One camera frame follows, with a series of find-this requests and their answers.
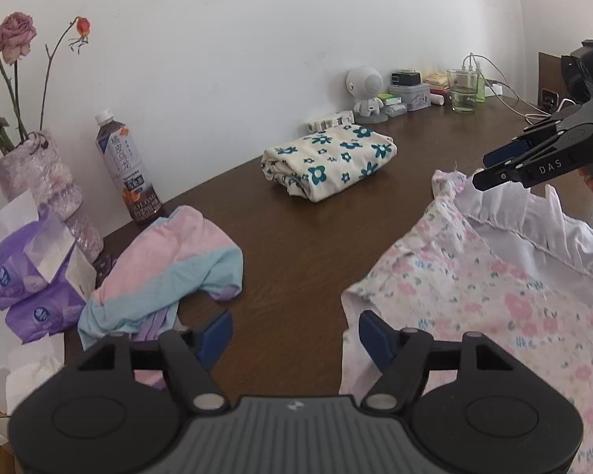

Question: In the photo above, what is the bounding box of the purple tissue pack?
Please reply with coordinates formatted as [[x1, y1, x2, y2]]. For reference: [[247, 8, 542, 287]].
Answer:
[[5, 286, 87, 344], [0, 190, 97, 312]]

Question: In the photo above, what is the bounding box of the crumpled white tissue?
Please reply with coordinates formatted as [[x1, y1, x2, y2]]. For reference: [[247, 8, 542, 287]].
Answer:
[[7, 336, 65, 410]]

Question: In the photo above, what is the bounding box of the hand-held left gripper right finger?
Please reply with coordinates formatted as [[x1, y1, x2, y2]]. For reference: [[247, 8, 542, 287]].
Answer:
[[358, 310, 517, 412]]

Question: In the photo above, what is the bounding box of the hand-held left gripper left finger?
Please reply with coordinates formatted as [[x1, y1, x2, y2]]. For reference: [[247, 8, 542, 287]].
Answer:
[[77, 308, 234, 413]]

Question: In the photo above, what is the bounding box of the pink and blue pastel garment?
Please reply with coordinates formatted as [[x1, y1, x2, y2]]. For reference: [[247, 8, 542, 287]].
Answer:
[[77, 206, 244, 388]]

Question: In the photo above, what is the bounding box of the grey tin box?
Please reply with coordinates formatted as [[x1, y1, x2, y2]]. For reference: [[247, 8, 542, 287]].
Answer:
[[388, 83, 432, 112]]

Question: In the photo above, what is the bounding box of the pink floral garment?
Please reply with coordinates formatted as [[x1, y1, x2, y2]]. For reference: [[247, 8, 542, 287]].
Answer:
[[340, 168, 593, 474]]

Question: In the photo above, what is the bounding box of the white charging cable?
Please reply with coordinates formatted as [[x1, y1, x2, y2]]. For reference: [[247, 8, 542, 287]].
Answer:
[[463, 52, 561, 126]]

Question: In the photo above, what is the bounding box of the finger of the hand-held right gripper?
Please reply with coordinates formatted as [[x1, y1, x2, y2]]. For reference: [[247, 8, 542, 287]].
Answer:
[[483, 109, 586, 167], [472, 157, 534, 192]]

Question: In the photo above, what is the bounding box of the brown wooden chair back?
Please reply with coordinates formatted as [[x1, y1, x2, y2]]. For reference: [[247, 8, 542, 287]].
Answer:
[[538, 52, 571, 109]]

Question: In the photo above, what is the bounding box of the pink textured vase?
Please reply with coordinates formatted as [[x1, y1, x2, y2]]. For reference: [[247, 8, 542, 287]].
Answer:
[[0, 129, 104, 262]]

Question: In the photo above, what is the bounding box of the orange rosebud stem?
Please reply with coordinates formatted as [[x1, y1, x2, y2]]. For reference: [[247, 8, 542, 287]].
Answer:
[[40, 16, 91, 132]]

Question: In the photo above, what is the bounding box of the brown tea bottle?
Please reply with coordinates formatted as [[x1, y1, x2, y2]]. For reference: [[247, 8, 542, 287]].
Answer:
[[95, 109, 164, 223]]

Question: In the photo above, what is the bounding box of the glass cup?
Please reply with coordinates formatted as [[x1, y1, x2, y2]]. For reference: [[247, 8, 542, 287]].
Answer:
[[446, 69, 479, 114]]

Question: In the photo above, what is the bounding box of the white robot-shaped speaker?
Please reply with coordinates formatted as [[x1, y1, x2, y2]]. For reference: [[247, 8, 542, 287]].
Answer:
[[346, 65, 389, 124]]

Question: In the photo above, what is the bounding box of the white plastic clip strip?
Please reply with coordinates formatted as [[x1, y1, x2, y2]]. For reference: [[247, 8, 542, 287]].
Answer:
[[305, 110, 354, 133]]

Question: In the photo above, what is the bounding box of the green spray bottle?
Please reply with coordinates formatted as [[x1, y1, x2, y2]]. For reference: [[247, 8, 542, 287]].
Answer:
[[473, 62, 487, 103]]

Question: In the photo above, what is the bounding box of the cream teal-flowered folded cloth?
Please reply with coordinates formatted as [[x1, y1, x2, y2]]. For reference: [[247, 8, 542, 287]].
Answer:
[[261, 126, 397, 203]]

